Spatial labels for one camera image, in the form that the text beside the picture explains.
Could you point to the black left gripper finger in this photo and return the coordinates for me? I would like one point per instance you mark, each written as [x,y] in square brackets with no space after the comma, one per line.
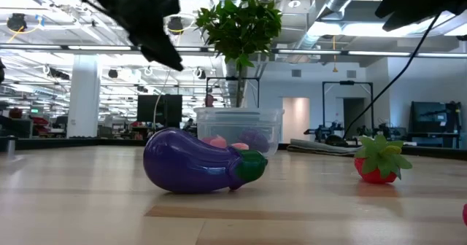
[147,50]
[169,51]

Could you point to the small red toy fruit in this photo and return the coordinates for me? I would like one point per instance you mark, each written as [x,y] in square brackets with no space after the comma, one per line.
[206,140]

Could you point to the pink plush toy fruit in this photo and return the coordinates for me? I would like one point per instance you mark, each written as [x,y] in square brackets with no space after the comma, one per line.
[219,142]

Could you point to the purple toy eggplant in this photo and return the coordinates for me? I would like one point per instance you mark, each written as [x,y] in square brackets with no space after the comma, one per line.
[189,161]

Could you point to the red toy strawberry green leaves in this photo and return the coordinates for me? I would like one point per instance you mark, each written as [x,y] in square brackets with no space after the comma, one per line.
[374,174]

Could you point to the clear plastic tupperware container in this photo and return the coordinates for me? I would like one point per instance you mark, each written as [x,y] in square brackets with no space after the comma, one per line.
[270,128]

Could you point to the black ceiling spotlight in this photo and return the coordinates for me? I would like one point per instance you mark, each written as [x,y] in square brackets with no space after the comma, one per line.
[201,73]
[113,73]

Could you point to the long linear ceiling light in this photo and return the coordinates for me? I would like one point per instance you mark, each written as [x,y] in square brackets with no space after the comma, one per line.
[98,48]

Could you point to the black computer monitor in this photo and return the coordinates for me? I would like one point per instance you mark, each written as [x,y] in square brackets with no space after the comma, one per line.
[173,108]
[149,108]

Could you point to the green potted plant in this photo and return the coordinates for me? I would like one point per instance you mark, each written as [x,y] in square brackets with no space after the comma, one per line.
[237,26]

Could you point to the white square column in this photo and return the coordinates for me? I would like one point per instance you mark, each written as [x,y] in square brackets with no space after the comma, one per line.
[84,99]

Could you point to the black ceiling track lights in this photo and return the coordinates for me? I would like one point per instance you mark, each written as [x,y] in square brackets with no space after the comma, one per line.
[58,73]

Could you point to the yellow hanging ceiling tag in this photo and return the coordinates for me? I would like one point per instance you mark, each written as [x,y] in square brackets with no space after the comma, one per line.
[334,69]

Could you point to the dark monitor on desk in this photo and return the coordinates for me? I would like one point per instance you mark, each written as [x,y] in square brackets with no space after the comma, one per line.
[430,117]

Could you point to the round ceiling fixture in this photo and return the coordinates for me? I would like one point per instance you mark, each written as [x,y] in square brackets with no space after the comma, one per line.
[293,2]

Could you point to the pale pink toy fruit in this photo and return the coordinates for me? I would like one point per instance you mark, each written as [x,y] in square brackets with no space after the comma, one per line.
[239,146]

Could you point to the dark robot equipment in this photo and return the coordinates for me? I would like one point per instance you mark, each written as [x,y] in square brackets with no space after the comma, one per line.
[383,131]

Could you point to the purple toy grapes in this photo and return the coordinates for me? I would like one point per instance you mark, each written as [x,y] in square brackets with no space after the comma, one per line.
[255,141]

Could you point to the dark office desk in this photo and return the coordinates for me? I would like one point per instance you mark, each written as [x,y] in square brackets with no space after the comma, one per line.
[434,139]

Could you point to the red office chair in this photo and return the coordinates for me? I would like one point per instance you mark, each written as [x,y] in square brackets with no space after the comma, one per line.
[40,121]

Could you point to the blue robot equipment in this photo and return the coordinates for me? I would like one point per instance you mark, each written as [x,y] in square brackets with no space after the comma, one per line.
[323,132]

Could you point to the grey folded cloth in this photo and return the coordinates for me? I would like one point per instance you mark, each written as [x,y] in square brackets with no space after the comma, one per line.
[313,146]

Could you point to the pink red toy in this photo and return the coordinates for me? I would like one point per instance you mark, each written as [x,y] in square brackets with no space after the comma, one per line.
[465,214]

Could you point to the square wall vent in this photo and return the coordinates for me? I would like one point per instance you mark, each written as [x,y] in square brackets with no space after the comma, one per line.
[296,73]
[351,74]

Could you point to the small grey cylinder post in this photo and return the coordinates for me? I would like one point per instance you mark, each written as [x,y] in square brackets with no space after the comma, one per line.
[11,146]

